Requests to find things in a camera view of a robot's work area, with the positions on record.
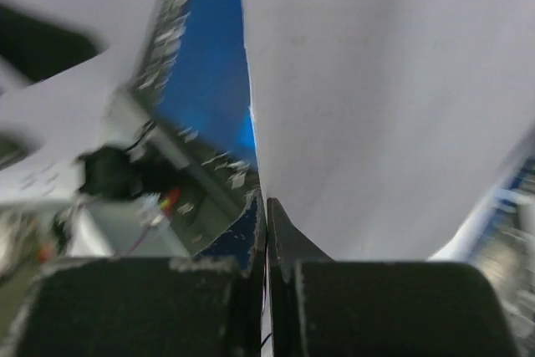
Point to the blue file folder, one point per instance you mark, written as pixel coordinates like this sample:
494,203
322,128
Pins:
209,89

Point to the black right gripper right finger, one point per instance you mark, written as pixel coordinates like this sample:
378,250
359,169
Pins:
321,307

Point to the white paper stack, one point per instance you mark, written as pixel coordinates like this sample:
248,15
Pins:
384,126

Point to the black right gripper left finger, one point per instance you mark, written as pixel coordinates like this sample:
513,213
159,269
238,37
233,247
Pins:
207,305

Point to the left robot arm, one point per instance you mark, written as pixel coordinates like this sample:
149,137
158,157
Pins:
111,173

